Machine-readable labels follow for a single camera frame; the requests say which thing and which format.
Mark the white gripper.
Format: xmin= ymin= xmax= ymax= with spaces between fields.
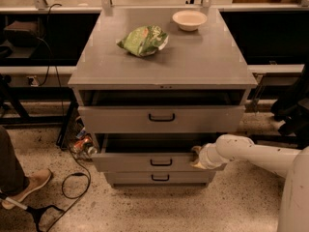
xmin=190 ymin=143 xmax=225 ymax=170

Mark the black stand with white handle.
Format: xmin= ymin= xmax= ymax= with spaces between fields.
xmin=0 ymin=193 xmax=63 ymax=232

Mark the wire trash basket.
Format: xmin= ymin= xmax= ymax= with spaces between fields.
xmin=64 ymin=115 xmax=98 ymax=161

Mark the black floor cable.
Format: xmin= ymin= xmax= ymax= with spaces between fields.
xmin=44 ymin=145 xmax=92 ymax=232

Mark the grey drawer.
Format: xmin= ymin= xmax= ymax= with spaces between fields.
xmin=78 ymin=105 xmax=244 ymax=133
xmin=92 ymin=133 xmax=219 ymax=173
xmin=104 ymin=171 xmax=215 ymax=186

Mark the dark trouser leg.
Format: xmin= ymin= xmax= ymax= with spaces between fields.
xmin=0 ymin=126 xmax=29 ymax=196

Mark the white bowl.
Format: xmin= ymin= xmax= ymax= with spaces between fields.
xmin=172 ymin=10 xmax=207 ymax=32

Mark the grey bottom drawer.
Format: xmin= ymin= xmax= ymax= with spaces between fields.
xmin=104 ymin=171 xmax=215 ymax=186

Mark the grey drawer cabinet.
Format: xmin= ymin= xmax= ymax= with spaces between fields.
xmin=68 ymin=7 xmax=259 ymax=189

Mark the green chip bag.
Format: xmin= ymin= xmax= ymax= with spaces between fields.
xmin=117 ymin=25 xmax=169 ymax=57

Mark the black hanging cable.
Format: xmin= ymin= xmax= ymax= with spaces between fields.
xmin=35 ymin=3 xmax=66 ymax=114

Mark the white power outlet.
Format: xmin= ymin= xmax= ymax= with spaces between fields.
xmin=27 ymin=75 xmax=40 ymax=87

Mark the black box on shelf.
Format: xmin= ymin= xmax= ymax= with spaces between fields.
xmin=3 ymin=20 xmax=44 ymax=47

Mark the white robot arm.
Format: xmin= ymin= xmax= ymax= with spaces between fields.
xmin=190 ymin=134 xmax=309 ymax=232

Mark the grey top drawer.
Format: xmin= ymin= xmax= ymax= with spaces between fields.
xmin=78 ymin=105 xmax=244 ymax=133

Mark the orange can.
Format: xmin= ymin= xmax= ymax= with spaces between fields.
xmin=72 ymin=136 xmax=93 ymax=154

